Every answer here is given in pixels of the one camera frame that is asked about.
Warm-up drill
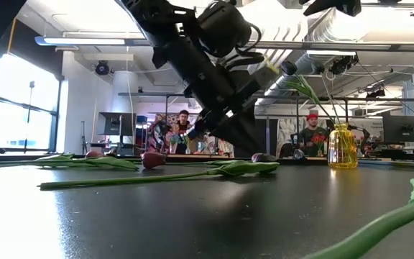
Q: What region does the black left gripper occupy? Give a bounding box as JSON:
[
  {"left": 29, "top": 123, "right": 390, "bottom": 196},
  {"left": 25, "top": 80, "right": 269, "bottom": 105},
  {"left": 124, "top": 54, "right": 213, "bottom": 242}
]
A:
[{"left": 187, "top": 77, "right": 267, "bottom": 158}]

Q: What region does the yellow glass vase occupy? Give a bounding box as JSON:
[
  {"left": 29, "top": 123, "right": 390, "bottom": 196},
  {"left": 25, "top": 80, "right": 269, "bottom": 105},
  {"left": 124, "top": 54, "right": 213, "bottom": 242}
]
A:
[{"left": 327, "top": 122, "right": 359, "bottom": 170}]

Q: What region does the black partition panel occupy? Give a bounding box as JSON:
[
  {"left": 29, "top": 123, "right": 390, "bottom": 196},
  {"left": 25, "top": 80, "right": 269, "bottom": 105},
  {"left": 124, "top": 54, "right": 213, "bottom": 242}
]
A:
[{"left": 264, "top": 118, "right": 279, "bottom": 158}]

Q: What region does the metal overhead rig bar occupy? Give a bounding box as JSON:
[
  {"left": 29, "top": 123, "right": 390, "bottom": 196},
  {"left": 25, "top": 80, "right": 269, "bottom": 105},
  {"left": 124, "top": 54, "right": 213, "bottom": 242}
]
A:
[{"left": 244, "top": 40, "right": 414, "bottom": 53}]

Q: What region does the black ceiling track light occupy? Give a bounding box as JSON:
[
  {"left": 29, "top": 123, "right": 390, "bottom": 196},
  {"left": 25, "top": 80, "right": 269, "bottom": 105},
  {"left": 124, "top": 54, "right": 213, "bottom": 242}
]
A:
[{"left": 328, "top": 54, "right": 359, "bottom": 76}]

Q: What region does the person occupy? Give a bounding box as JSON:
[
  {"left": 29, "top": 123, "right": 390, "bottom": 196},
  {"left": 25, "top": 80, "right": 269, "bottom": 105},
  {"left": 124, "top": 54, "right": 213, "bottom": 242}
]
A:
[
  {"left": 169, "top": 109, "right": 197, "bottom": 155},
  {"left": 298, "top": 113, "right": 332, "bottom": 158}
]

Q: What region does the black table mat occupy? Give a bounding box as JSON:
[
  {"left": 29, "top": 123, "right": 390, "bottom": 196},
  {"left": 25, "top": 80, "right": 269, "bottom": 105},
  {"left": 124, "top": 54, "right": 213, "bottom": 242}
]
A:
[{"left": 0, "top": 158, "right": 414, "bottom": 259}]

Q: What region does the grey monitor on cart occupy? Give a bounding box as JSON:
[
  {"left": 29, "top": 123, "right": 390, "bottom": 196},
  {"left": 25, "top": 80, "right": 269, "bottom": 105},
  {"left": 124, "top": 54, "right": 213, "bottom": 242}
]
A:
[{"left": 96, "top": 112, "right": 137, "bottom": 155}]

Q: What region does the black desktop monitor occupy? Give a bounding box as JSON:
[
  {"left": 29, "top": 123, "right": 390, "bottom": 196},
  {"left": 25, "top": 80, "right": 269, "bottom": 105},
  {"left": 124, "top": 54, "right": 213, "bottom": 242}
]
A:
[{"left": 382, "top": 114, "right": 414, "bottom": 143}]

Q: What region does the black ceiling speaker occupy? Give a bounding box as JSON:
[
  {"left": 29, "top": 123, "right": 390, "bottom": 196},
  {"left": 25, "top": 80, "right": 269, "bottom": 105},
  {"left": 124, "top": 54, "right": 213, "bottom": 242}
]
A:
[{"left": 94, "top": 60, "right": 111, "bottom": 76}]

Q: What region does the long ceiling light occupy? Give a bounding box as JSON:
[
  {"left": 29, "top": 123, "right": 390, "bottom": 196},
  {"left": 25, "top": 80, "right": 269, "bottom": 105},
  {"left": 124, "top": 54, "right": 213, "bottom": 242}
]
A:
[{"left": 34, "top": 35, "right": 147, "bottom": 47}]

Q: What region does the silver ventilation duct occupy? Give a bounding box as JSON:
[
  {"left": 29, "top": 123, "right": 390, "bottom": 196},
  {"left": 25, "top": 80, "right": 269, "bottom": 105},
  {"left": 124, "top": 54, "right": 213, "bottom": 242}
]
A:
[{"left": 255, "top": 6, "right": 341, "bottom": 112}]

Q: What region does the colourful wall mural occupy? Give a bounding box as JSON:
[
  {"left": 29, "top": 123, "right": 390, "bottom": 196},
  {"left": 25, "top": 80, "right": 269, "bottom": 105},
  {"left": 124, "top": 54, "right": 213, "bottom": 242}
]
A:
[{"left": 145, "top": 113, "right": 235, "bottom": 158}]

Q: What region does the black metal table frame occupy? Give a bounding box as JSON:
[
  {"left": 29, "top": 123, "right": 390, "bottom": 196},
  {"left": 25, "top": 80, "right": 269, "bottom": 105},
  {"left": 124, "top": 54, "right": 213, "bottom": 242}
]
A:
[{"left": 0, "top": 153, "right": 414, "bottom": 166}]

